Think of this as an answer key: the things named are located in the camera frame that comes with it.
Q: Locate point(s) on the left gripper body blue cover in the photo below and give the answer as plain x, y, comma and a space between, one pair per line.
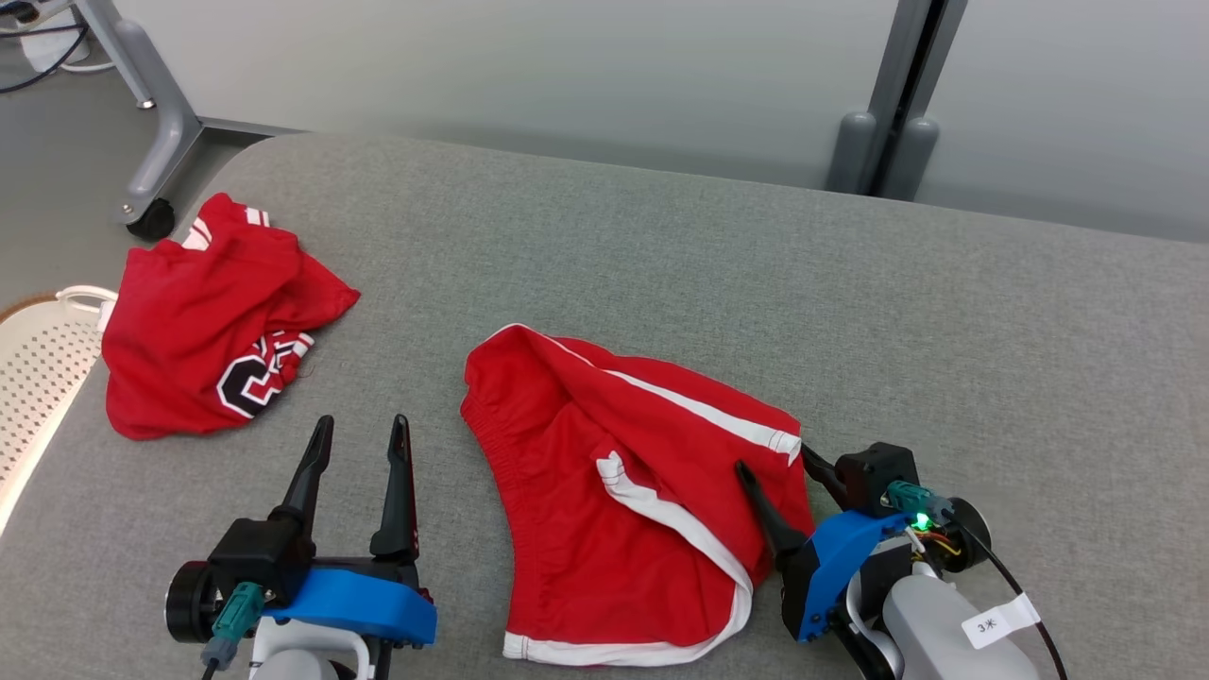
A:
359, 604

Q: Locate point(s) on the grey cylindrical post bumper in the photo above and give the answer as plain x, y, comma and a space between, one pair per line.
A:
852, 151
909, 159

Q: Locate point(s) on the grey floor rail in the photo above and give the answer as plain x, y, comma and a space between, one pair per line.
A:
250, 127

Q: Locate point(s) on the grey metal stand leg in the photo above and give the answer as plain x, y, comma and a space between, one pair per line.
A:
170, 142

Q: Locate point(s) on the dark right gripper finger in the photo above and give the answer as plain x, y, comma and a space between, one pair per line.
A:
826, 474
774, 524

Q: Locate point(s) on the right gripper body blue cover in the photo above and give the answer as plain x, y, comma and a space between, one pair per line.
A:
831, 567

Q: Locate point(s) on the red shorts white stripe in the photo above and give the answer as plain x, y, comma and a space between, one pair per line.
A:
586, 529

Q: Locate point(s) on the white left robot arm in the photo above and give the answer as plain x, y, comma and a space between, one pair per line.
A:
302, 656

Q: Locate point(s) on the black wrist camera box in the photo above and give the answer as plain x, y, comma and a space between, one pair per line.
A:
260, 557
878, 477

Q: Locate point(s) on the grey partition frame post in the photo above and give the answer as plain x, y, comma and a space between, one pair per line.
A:
897, 76

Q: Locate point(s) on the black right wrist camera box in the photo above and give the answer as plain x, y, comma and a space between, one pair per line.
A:
878, 477

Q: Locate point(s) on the white perforated laundry basket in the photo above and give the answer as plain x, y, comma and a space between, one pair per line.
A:
38, 378

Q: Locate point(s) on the white paper label tag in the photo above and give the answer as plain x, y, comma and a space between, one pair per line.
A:
1001, 621

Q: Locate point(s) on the black caster wheel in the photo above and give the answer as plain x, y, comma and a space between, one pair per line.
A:
151, 219

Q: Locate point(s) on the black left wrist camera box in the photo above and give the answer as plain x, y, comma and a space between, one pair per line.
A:
260, 557

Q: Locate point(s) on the red basketball jersey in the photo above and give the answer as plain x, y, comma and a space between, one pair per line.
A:
189, 321

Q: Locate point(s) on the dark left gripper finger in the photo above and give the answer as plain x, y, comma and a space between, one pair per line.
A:
307, 482
399, 501

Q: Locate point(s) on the white floor box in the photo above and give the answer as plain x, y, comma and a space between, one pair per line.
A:
52, 52

